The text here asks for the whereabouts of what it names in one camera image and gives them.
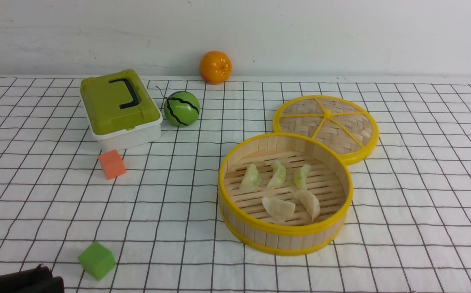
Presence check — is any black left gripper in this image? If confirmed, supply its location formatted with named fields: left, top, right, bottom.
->
left=0, top=265, right=65, bottom=293

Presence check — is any pale green dumpling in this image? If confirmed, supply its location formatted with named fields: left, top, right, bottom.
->
left=239, top=164, right=261, bottom=192

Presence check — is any cream white dumpling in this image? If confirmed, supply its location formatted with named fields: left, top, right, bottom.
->
left=262, top=198, right=296, bottom=223

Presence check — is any green tinted dumpling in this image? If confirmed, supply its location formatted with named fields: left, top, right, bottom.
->
left=267, top=159, right=286, bottom=188

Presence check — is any light green dumpling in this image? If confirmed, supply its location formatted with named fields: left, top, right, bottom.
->
left=293, top=164, right=312, bottom=190

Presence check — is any white pleated dumpling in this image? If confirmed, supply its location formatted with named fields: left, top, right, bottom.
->
left=293, top=189, right=321, bottom=223

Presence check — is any yellow rimmed bamboo steamer tray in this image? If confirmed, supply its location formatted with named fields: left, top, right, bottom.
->
left=218, top=133, right=354, bottom=256

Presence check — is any yellow woven bamboo steamer lid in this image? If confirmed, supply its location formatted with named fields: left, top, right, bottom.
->
left=272, top=95, right=380, bottom=165

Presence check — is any green foam cube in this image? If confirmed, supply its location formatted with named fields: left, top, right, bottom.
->
left=78, top=241, right=116, bottom=281

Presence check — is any orange foam cube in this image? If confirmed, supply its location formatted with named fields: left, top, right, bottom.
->
left=98, top=149, right=126, bottom=180

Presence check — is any green lidded white box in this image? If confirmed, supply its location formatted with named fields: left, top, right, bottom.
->
left=80, top=69, right=163, bottom=152

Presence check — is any green striped watermelon ball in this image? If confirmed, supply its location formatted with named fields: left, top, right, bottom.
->
left=163, top=91, right=201, bottom=127

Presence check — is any orange toy fruit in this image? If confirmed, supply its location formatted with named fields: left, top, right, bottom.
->
left=199, top=50, right=232, bottom=85

